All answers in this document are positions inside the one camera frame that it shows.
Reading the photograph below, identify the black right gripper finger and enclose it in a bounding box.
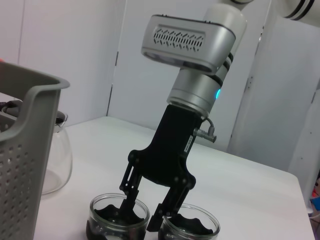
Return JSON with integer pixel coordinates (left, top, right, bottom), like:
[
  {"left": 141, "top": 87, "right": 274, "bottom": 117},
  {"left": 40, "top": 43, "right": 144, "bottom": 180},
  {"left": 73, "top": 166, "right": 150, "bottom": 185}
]
[
  {"left": 146, "top": 186, "right": 193, "bottom": 232},
  {"left": 119, "top": 159, "right": 143, "bottom": 217}
]

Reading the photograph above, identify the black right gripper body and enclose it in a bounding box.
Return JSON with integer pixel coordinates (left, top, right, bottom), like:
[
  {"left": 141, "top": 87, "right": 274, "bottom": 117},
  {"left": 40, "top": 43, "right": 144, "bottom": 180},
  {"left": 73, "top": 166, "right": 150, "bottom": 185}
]
[{"left": 128, "top": 104, "right": 201, "bottom": 188}]

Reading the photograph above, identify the grey perforated storage bin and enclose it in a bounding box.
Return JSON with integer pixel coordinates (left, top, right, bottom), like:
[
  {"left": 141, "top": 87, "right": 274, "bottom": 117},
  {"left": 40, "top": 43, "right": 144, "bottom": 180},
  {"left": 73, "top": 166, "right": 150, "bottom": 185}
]
[{"left": 0, "top": 61, "right": 71, "bottom": 240}]

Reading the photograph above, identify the glass teapot black lid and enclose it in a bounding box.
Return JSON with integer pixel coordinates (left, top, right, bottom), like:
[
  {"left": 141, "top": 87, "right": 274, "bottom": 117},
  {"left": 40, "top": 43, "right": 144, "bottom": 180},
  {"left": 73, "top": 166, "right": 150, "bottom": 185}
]
[{"left": 41, "top": 111, "right": 74, "bottom": 195}]

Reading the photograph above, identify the metal gripper cable connector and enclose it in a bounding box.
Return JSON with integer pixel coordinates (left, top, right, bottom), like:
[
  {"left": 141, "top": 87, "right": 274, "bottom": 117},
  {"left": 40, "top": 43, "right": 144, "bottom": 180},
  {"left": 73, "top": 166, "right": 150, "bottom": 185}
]
[{"left": 192, "top": 116, "right": 218, "bottom": 144}]

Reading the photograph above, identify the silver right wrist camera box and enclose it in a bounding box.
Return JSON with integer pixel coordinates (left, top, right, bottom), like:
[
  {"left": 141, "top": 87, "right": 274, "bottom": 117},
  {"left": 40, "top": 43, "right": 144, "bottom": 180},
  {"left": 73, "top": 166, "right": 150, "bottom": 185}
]
[{"left": 140, "top": 14, "right": 237, "bottom": 76}]

